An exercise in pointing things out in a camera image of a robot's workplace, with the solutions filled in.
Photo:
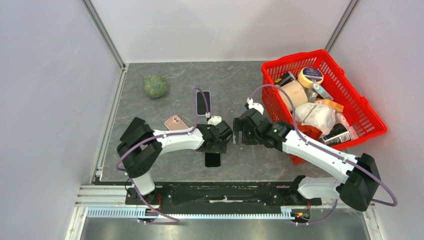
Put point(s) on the black yellow tool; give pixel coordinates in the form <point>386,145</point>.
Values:
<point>285,79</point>

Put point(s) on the pink phone case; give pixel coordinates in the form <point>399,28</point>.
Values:
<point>174,123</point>

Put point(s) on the green felt ball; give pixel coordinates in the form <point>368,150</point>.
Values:
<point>155,86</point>

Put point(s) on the white wrapped package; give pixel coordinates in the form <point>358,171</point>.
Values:
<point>319,116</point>

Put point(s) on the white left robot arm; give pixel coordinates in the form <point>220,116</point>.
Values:
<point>140,146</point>

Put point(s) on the red plastic basket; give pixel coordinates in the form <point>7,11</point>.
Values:
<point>357,110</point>

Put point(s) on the orange small box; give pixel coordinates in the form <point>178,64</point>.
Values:
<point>336,106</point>

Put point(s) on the lilac phone case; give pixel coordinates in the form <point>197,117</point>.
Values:
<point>197,112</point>

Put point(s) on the yellow masking tape roll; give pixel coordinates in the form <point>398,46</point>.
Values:
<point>310,75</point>

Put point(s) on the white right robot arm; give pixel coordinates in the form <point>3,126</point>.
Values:
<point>354,179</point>

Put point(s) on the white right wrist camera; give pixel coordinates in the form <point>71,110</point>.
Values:
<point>250,104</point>

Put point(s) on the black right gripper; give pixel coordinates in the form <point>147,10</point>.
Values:
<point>238,125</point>

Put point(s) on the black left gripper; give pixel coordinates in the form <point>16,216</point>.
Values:
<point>220,148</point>

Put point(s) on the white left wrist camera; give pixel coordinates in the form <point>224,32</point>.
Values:
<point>212,120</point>

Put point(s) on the black smartphone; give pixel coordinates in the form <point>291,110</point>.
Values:
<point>202,102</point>
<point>134,131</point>
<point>212,160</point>

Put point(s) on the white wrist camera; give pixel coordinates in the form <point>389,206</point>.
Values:
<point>250,104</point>
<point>212,120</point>

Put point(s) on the teal white small packet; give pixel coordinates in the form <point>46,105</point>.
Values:
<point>321,91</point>

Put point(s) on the black mounting base plate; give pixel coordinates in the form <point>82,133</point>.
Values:
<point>226,197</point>

